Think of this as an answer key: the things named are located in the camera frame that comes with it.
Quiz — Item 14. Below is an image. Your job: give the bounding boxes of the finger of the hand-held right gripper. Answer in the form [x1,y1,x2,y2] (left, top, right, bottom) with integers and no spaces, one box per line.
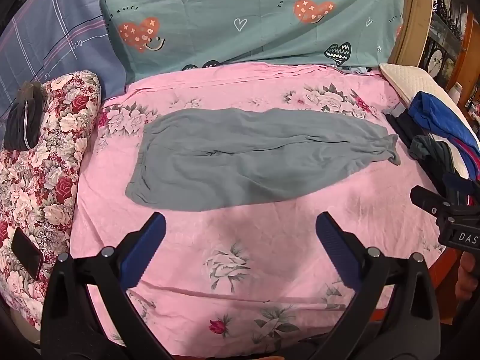
[410,185,451,215]

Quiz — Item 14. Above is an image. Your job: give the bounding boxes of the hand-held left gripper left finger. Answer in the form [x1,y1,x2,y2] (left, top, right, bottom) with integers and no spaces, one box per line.
[40,212,177,360]

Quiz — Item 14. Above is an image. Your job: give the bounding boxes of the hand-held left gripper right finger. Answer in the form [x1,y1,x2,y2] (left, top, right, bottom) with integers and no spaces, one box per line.
[296,212,441,360]

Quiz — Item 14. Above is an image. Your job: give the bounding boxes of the grey pants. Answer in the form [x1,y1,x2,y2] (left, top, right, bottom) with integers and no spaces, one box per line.
[125,107,401,212]

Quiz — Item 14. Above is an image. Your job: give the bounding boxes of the person's right hand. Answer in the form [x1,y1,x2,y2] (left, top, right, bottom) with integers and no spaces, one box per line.
[455,250,480,302]

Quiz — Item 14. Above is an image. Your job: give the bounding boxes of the dark grey garment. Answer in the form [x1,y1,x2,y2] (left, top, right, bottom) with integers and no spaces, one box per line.
[409,136,456,175]

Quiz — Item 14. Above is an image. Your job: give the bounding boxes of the pink floral bed sheet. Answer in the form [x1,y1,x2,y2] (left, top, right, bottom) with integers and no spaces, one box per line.
[69,62,447,357]

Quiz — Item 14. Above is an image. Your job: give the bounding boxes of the black garment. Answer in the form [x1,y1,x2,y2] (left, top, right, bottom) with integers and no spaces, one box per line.
[384,107,451,196]

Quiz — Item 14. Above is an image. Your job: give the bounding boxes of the blue garment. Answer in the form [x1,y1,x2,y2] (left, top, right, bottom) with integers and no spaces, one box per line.
[408,91,480,181]

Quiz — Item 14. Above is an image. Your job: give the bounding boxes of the red floral quilt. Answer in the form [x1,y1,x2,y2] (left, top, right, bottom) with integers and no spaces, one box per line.
[0,69,102,327]

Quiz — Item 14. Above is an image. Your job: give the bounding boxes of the black phone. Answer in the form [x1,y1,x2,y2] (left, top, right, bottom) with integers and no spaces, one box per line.
[10,227,45,281]

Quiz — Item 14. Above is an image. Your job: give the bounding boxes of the white pillow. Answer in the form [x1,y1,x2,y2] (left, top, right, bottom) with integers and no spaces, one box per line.
[379,63,480,181]

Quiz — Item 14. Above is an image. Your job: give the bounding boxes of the dark cloth pouch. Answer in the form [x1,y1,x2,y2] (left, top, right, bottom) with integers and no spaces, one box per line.
[4,81,45,151]

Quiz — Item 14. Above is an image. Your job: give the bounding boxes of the wooden display cabinet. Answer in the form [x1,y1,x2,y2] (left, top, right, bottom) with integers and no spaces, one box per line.
[388,0,480,121]

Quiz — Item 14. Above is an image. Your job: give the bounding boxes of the purple plaid pillow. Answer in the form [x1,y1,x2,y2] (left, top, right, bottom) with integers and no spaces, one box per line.
[0,0,128,128]

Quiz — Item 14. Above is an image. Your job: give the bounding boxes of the teal heart-print pillow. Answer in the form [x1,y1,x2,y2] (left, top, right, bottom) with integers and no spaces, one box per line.
[98,0,407,72]

